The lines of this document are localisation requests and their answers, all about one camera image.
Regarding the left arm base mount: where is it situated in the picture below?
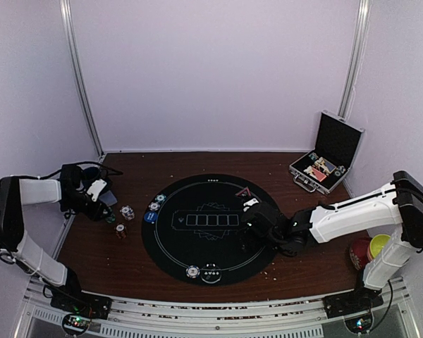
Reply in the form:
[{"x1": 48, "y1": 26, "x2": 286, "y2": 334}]
[{"x1": 50, "y1": 293, "x2": 112, "y2": 320}]

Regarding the red poker chip stack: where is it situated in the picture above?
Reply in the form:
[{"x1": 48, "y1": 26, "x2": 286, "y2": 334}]
[{"x1": 115, "y1": 224, "x2": 127, "y2": 239}]

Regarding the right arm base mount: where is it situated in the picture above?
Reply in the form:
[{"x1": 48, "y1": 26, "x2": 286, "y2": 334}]
[{"x1": 323, "y1": 290, "x2": 384, "y2": 318}]

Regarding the aluminium left corner post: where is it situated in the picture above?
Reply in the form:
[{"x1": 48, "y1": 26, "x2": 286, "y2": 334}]
[{"x1": 59, "y1": 0, "x2": 104, "y2": 158}]

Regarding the dark blue ceramic mug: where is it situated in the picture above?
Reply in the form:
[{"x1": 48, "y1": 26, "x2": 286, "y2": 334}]
[{"x1": 83, "y1": 167, "x2": 101, "y2": 182}]

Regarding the aluminium poker chip case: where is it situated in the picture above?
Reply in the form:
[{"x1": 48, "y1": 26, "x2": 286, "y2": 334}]
[{"x1": 289, "y1": 111, "x2": 364, "y2": 195}]

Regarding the blue-backed playing card deck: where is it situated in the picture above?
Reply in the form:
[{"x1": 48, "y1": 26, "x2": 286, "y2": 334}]
[{"x1": 99, "y1": 191, "x2": 118, "y2": 207}]

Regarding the red patterned bowl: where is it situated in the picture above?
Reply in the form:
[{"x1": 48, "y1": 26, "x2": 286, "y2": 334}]
[{"x1": 349, "y1": 237, "x2": 372, "y2": 271}]

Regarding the red triangular button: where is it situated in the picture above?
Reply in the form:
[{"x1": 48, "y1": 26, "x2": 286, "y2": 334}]
[{"x1": 235, "y1": 187, "x2": 252, "y2": 198}]

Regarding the yellow-green plastic bowl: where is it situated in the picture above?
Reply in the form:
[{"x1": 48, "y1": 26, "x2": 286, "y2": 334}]
[{"x1": 367, "y1": 234, "x2": 391, "y2": 261}]

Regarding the red card deck in case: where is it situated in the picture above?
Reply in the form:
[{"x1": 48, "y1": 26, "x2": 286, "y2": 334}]
[{"x1": 307, "y1": 166, "x2": 327, "y2": 182}]

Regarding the aluminium front rail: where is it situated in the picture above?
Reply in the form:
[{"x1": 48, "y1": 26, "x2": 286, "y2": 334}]
[{"x1": 11, "y1": 277, "x2": 422, "y2": 337}]

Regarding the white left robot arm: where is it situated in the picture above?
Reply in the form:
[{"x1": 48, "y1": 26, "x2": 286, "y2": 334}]
[{"x1": 0, "y1": 164, "x2": 110, "y2": 313}]

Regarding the green-white single poker chip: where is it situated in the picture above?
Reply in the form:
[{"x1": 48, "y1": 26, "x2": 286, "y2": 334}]
[{"x1": 155, "y1": 194, "x2": 166, "y2": 204}]

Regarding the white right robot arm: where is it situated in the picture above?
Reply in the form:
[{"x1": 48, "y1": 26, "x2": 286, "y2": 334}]
[{"x1": 241, "y1": 171, "x2": 423, "y2": 311}]

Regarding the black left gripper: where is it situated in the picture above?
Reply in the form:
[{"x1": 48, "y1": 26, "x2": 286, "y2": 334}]
[{"x1": 60, "y1": 192, "x2": 109, "y2": 221}]

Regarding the aluminium right corner post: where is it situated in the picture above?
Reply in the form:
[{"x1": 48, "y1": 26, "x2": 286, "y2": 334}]
[{"x1": 338, "y1": 0, "x2": 371, "y2": 120}]

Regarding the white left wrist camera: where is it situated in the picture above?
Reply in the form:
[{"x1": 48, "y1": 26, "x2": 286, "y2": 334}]
[{"x1": 86, "y1": 179, "x2": 107, "y2": 202}]

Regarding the blue round blind button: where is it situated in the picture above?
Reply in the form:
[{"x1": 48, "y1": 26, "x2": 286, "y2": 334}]
[{"x1": 143, "y1": 211, "x2": 158, "y2": 224}]

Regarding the black round poker mat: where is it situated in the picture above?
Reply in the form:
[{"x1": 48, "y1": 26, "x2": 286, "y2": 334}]
[{"x1": 142, "y1": 174, "x2": 277, "y2": 286}]

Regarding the green 50 poker chip stack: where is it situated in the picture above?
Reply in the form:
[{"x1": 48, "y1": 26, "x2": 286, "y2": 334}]
[{"x1": 105, "y1": 212, "x2": 116, "y2": 224}]

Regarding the aluminium corner post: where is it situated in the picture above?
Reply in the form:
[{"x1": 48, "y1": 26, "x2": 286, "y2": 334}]
[
  {"x1": 59, "y1": 0, "x2": 104, "y2": 158},
  {"x1": 338, "y1": 0, "x2": 371, "y2": 120}
]

